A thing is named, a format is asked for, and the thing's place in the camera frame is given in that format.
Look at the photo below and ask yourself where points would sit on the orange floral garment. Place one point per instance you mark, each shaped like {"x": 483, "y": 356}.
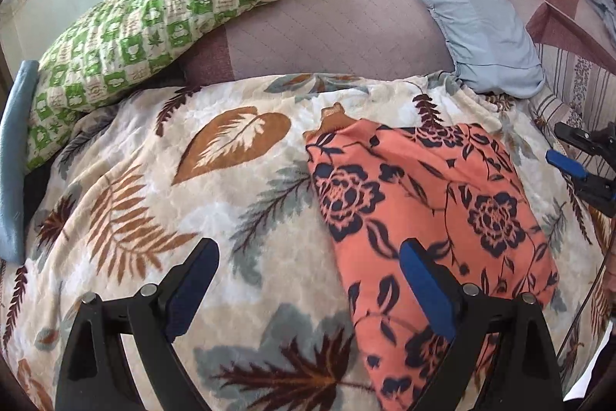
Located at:
{"x": 433, "y": 209}

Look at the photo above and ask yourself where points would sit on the mauve quilted bed sheet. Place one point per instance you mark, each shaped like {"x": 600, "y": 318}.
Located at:
{"x": 337, "y": 26}

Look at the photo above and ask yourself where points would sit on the striped floral bedding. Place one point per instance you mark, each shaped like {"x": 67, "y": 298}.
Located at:
{"x": 577, "y": 88}

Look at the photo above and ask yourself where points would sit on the dark cloth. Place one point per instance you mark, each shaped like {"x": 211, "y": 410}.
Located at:
{"x": 38, "y": 194}

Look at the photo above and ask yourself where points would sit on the light blue pillow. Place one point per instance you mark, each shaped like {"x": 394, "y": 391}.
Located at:
{"x": 471, "y": 11}

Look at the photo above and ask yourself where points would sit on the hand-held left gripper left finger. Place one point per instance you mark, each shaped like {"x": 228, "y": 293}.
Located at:
{"x": 190, "y": 286}

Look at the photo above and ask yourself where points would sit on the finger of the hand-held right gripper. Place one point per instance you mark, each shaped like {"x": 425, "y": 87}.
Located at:
{"x": 570, "y": 168}
{"x": 584, "y": 136}

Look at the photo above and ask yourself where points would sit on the maroon patterned quilt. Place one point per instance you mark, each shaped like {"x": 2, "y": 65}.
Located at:
{"x": 563, "y": 6}

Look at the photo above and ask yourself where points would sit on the green checked pillow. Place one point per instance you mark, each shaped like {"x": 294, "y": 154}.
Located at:
{"x": 144, "y": 30}

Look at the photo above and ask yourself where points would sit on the blue towel pillow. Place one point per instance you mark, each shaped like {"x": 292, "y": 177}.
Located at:
{"x": 14, "y": 160}

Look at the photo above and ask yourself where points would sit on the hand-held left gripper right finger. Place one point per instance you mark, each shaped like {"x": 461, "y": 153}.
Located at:
{"x": 430, "y": 290}

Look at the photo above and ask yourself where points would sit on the leaf-print fleece blanket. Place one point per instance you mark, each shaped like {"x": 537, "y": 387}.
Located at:
{"x": 202, "y": 218}

